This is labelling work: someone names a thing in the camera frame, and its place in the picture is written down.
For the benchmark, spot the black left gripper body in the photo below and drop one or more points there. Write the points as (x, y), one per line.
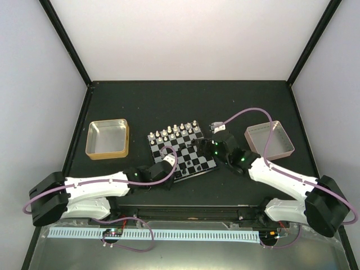
(167, 184)

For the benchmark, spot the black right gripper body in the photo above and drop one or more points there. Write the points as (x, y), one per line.
(205, 145)

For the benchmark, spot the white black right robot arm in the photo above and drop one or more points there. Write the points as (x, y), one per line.
(316, 202)

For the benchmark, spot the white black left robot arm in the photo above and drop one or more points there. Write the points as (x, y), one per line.
(58, 197)

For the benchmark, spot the black white chessboard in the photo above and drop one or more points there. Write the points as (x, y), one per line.
(180, 137)

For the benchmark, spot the pink rimmed metal tin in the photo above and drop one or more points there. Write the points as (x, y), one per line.
(280, 145)

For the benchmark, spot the gold rimmed metal tin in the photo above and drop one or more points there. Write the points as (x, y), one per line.
(107, 139)

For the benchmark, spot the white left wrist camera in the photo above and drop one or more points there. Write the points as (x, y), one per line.
(170, 159)

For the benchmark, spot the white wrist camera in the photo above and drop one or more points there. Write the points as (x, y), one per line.
(217, 127)
(170, 159)

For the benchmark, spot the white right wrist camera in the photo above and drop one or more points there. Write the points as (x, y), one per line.
(217, 127)

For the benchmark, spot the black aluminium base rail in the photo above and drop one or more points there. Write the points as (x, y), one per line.
(244, 214)

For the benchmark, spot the white slotted cable duct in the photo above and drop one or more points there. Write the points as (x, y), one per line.
(156, 234)

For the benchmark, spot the right black frame post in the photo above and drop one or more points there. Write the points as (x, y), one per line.
(321, 26)

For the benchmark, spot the black frame post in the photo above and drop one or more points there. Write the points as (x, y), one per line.
(321, 26)
(65, 39)

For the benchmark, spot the left black frame post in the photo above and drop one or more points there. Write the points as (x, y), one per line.
(65, 39)

